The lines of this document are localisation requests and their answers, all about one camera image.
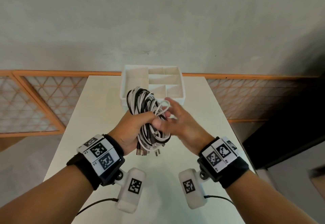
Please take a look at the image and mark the person's left forearm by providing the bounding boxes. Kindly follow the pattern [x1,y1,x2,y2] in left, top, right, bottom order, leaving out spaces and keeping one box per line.
[0,165,94,224]

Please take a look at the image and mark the white drawer organizer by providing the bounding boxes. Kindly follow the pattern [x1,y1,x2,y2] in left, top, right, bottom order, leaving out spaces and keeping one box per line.
[120,65,187,106]

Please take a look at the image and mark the black camera cable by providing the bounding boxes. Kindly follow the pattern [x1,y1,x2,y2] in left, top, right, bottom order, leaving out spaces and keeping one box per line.
[204,195,234,204]
[76,198,119,216]

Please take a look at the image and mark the white table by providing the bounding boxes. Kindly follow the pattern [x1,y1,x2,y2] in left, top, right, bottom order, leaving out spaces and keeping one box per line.
[43,75,256,224]

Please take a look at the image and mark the black marker wristband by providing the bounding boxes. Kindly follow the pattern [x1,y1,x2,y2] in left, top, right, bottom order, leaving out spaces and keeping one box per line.
[66,134,126,191]
[197,136,250,189]

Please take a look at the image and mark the bundle of black white cables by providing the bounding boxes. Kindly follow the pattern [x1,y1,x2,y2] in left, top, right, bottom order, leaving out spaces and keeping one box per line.
[126,87,172,157]

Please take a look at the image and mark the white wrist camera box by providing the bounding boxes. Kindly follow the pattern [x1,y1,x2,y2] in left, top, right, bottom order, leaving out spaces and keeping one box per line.
[178,169,208,209]
[115,168,147,213]

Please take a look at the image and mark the person's left hand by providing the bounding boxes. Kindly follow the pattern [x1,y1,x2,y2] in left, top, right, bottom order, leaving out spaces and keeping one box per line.
[108,111,171,156]

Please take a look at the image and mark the person's right hand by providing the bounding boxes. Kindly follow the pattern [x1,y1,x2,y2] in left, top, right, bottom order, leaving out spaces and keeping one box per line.
[151,97,215,156]

